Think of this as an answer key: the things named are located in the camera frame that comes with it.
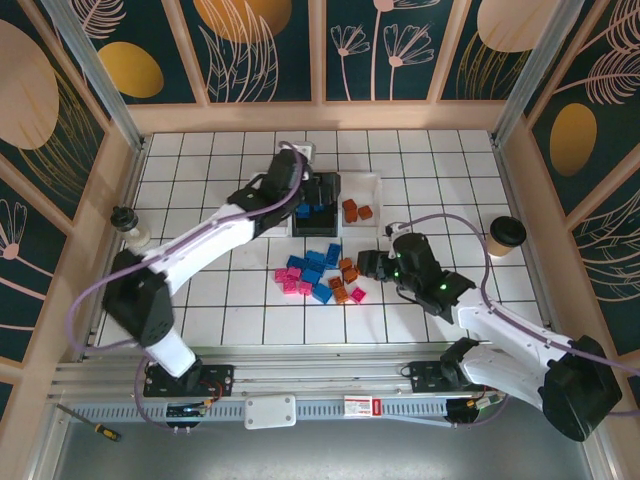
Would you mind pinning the blue lego brick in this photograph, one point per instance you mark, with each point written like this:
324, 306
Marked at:
296, 262
312, 274
315, 257
318, 206
332, 252
323, 293
303, 210

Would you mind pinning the orange lego brick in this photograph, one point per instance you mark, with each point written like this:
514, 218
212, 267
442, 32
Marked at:
350, 210
351, 275
342, 295
336, 284
346, 263
365, 212

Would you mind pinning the pink lego brick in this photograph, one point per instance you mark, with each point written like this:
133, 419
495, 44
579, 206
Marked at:
358, 295
294, 272
305, 288
281, 275
289, 286

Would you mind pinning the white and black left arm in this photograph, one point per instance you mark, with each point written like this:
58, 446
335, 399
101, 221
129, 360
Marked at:
200, 245

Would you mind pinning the black plastic tray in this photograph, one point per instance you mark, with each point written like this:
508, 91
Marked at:
320, 227

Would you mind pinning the paper coffee cup black lid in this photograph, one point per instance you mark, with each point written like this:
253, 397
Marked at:
506, 235

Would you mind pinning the red and white label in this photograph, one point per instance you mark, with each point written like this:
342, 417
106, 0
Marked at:
362, 405

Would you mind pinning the teal panel with white leaves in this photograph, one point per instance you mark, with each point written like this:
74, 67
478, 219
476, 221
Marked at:
240, 50

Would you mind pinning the teal panel with pink flowers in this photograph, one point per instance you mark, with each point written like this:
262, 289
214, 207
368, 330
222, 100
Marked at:
380, 50

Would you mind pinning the glass bottle with black cap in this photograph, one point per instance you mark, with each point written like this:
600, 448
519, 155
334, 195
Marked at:
131, 227

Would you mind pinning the white plastic box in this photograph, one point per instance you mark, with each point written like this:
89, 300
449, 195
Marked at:
270, 411

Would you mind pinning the grey metal base sheet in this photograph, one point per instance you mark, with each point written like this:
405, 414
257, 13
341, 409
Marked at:
350, 455

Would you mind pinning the teal panel with yellow oval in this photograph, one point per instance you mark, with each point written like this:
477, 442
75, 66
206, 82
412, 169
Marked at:
130, 70

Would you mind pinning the teal panel with pink leaves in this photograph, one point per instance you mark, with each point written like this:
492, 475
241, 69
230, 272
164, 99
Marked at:
615, 260

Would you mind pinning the teal panel with beige oval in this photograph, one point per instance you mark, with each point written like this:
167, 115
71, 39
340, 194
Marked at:
490, 50

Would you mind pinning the small controller board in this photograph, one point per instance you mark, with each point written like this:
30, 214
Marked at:
187, 411

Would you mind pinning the teal panel with pink fern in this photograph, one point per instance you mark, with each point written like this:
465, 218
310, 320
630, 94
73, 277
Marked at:
590, 100

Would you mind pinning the teal panel with yellow lines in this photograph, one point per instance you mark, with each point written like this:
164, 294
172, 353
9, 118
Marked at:
30, 90

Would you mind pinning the teal panel with pink flower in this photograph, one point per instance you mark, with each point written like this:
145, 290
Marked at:
25, 260

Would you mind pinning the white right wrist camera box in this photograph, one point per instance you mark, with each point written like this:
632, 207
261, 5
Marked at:
395, 229

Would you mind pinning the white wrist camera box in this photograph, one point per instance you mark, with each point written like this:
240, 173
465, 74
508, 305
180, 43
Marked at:
395, 229
306, 149

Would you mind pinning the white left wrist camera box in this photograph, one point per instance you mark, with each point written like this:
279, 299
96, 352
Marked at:
306, 149

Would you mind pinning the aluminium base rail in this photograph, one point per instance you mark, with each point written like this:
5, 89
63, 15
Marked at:
325, 372

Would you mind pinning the aluminium corner post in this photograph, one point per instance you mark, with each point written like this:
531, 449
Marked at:
107, 95
525, 85

